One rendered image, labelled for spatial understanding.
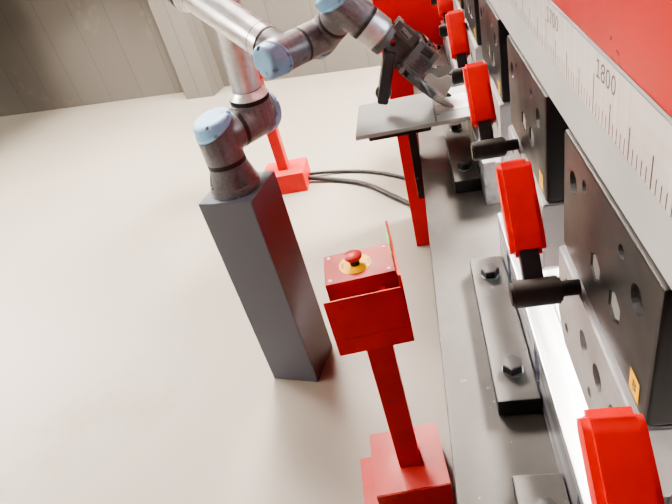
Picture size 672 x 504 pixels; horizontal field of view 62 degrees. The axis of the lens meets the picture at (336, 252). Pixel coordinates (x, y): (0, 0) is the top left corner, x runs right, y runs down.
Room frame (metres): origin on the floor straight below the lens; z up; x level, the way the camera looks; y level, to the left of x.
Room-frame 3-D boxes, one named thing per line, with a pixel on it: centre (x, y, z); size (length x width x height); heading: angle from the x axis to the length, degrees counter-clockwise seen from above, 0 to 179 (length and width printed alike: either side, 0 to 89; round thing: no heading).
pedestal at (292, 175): (2.99, 0.15, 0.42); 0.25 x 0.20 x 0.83; 76
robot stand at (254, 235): (1.53, 0.23, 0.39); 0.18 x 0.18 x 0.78; 64
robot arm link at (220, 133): (1.54, 0.23, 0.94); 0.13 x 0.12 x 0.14; 126
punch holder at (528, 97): (0.40, -0.22, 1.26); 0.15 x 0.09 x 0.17; 166
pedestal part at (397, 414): (0.94, -0.04, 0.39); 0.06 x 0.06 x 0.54; 84
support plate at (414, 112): (1.19, -0.26, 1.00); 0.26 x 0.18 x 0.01; 76
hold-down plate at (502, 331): (0.58, -0.21, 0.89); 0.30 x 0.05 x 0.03; 166
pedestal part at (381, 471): (0.94, -0.01, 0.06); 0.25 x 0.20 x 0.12; 84
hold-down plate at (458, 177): (1.13, -0.34, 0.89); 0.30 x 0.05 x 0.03; 166
